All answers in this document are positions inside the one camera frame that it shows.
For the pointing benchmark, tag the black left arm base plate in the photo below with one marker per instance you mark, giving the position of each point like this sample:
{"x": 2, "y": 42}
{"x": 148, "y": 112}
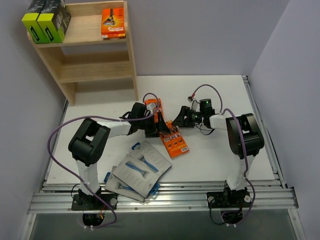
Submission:
{"x": 82, "y": 203}

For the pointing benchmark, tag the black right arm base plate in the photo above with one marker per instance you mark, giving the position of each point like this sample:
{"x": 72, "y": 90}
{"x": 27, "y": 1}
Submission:
{"x": 229, "y": 199}

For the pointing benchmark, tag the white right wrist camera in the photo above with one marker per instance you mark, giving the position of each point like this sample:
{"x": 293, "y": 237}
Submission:
{"x": 193, "y": 102}

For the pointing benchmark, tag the grey blue razor pack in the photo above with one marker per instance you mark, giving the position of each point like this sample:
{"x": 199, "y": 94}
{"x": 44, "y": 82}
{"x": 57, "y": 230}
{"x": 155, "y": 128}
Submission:
{"x": 115, "y": 185}
{"x": 150, "y": 159}
{"x": 136, "y": 175}

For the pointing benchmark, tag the aluminium rail frame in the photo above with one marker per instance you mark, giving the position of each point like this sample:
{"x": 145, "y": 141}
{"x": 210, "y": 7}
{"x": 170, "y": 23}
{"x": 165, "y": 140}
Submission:
{"x": 179, "y": 211}

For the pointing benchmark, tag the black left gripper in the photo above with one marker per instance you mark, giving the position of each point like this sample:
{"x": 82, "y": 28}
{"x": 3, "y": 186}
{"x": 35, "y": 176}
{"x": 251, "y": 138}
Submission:
{"x": 152, "y": 126}

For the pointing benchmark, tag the wooden three-tier shelf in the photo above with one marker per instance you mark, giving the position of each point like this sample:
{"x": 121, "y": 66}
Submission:
{"x": 84, "y": 57}

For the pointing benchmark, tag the grey blue razor pack lower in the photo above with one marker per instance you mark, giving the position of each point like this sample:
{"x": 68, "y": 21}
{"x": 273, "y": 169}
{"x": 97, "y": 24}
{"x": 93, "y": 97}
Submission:
{"x": 115, "y": 185}

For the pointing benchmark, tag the black green razor box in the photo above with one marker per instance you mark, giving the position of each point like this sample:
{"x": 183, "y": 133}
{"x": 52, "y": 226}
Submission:
{"x": 30, "y": 21}
{"x": 54, "y": 20}

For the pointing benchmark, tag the grey blue razor pack middle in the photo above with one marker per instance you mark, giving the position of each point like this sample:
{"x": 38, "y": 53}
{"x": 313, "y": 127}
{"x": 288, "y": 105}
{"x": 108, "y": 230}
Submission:
{"x": 136, "y": 175}

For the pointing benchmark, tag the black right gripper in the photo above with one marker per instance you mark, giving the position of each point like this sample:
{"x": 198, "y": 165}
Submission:
{"x": 188, "y": 117}

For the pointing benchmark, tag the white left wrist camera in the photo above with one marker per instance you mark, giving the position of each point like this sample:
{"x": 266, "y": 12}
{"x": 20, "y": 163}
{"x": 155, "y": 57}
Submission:
{"x": 151, "y": 107}

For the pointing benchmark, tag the grey blue razor pack upper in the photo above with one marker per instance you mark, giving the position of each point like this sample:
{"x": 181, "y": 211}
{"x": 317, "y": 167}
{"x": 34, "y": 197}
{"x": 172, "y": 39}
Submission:
{"x": 150, "y": 159}

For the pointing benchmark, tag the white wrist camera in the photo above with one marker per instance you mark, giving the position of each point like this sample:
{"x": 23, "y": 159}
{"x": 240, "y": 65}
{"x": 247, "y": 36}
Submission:
{"x": 151, "y": 107}
{"x": 193, "y": 102}

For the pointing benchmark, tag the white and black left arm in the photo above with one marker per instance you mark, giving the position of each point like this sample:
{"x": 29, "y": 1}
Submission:
{"x": 88, "y": 143}

